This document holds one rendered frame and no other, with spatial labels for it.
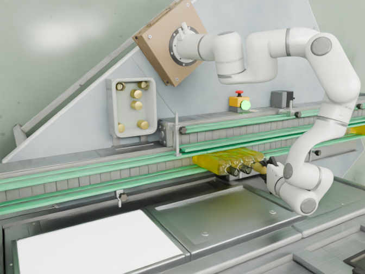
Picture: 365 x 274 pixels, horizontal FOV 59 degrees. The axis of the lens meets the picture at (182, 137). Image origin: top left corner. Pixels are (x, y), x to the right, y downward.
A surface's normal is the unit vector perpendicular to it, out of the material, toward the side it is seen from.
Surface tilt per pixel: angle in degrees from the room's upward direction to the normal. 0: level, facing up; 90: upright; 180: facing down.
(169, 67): 5
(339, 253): 90
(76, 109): 0
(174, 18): 5
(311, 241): 90
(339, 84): 54
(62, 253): 90
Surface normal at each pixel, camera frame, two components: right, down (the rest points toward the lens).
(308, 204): 0.18, 0.26
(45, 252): -0.02, -0.97
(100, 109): 0.49, 0.19
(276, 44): -0.44, 0.30
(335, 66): -0.39, -0.06
